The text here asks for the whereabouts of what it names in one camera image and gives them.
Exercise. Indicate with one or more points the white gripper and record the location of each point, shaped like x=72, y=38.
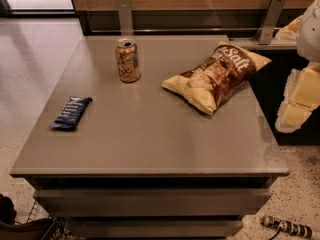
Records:
x=310, y=34

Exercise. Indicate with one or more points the brown chip bag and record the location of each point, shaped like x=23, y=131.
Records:
x=215, y=80

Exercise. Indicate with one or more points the grey drawer table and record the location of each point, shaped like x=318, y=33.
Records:
x=143, y=163

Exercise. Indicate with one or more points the gold soda can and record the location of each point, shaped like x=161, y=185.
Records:
x=127, y=60

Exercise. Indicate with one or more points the dark blue snack bar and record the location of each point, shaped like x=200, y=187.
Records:
x=71, y=113

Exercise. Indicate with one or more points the right metal bracket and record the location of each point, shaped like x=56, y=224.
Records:
x=265, y=32

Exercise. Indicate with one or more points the metal bracket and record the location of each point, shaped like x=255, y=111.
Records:
x=265, y=32
x=125, y=17

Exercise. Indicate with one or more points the striped cable connector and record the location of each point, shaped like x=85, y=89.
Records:
x=290, y=228

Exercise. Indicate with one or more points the left metal bracket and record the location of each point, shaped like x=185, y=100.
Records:
x=125, y=17

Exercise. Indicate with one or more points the wire basket with bag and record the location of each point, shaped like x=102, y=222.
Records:
x=39, y=229

